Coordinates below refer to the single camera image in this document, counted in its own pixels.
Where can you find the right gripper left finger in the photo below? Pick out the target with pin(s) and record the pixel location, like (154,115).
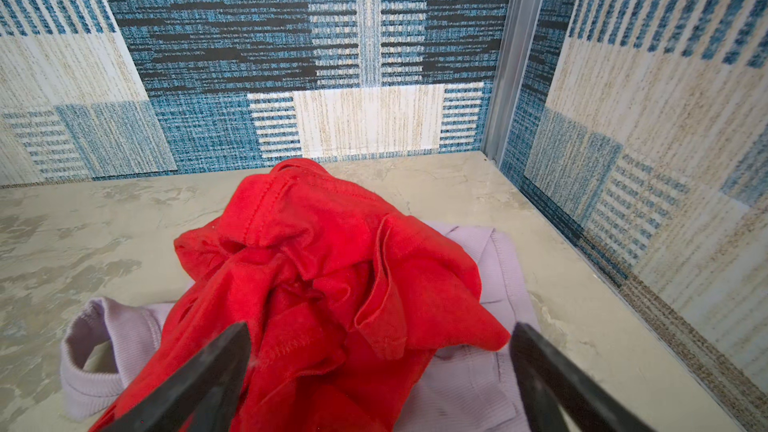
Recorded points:
(202,395)

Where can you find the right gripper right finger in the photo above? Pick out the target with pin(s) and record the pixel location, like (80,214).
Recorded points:
(552,387)

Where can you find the lavender cloth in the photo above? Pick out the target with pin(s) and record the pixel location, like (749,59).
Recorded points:
(464,388)

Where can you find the red cloth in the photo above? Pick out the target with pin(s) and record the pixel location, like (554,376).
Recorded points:
(346,300)

